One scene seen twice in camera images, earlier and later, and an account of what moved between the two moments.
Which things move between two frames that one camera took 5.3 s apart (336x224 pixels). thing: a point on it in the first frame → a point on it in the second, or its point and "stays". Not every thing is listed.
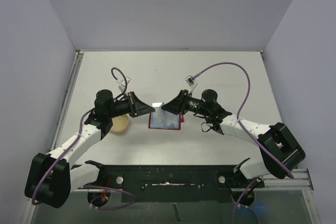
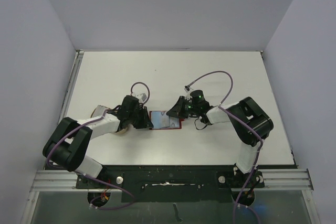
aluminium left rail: (78, 56) stays
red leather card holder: (165, 119) stays
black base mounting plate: (167, 183) stays
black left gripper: (136, 107) → (146, 122)
